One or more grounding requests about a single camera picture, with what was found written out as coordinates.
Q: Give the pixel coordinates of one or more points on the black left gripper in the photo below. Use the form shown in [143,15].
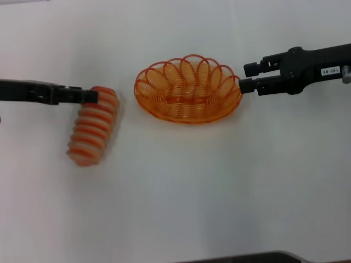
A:
[24,90]

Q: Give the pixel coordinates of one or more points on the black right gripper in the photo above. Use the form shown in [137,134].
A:
[301,68]

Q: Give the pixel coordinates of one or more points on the orange white striped bread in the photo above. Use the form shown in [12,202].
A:
[93,131]

